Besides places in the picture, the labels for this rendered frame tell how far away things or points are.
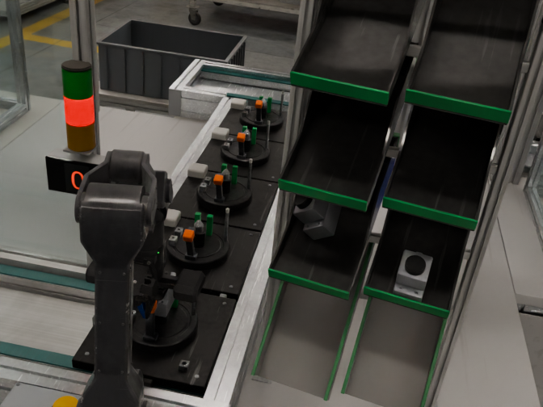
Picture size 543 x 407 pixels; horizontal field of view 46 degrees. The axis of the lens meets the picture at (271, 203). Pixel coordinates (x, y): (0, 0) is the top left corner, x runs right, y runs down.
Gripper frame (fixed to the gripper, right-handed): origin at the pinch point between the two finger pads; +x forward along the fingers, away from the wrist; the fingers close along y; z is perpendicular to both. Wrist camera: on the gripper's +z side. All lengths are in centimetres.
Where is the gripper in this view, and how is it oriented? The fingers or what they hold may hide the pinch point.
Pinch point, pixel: (145, 301)
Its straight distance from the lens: 111.1
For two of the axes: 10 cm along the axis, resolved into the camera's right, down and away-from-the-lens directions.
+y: 9.8, 1.7, -1.1
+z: -1.8, 4.9, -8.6
